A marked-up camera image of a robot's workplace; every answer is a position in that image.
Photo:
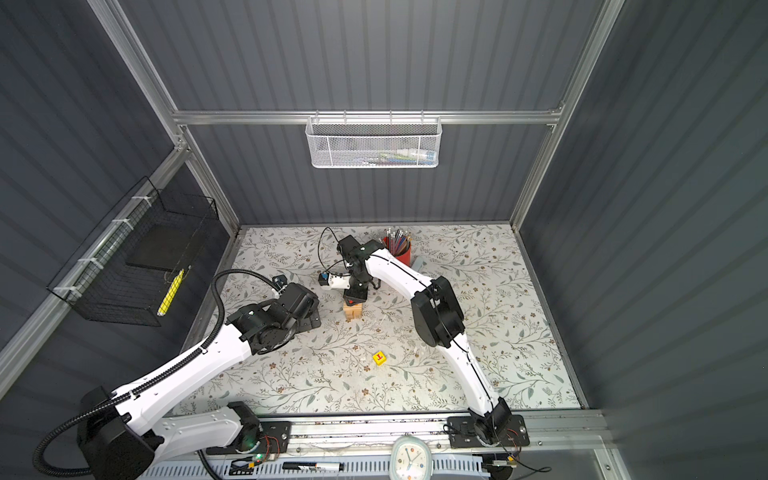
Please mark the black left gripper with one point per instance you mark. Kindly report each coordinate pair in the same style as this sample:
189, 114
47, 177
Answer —
310, 323

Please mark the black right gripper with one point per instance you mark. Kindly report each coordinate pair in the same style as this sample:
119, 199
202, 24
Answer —
355, 297

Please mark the ridged wooden block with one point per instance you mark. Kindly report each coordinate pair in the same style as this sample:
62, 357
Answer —
353, 311

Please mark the yellow letter cube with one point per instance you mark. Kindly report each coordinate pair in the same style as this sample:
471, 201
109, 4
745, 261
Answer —
379, 358

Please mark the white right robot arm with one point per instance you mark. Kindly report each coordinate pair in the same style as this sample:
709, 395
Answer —
438, 321

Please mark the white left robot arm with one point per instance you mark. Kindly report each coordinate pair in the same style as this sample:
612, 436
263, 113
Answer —
126, 439

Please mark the bundle of pens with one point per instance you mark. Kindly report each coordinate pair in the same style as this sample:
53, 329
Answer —
396, 233

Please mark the red pen cup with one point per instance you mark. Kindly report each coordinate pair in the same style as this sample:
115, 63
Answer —
403, 255

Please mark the grey flat eraser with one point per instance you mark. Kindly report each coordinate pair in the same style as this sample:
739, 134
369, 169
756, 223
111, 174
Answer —
417, 263

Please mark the yellow highlighter pen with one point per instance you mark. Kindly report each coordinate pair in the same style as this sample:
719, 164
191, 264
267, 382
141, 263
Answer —
169, 297

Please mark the black foam pad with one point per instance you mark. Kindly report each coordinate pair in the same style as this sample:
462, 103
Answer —
165, 248

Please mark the black marker pen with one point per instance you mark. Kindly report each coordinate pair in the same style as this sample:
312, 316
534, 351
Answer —
314, 466

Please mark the white analog clock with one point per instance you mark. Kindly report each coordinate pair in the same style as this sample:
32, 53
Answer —
411, 459

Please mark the white wire basket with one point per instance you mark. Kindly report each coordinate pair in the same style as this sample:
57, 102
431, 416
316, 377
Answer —
374, 145

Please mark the black wire basket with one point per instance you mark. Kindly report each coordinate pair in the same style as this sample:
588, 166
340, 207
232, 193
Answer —
133, 271

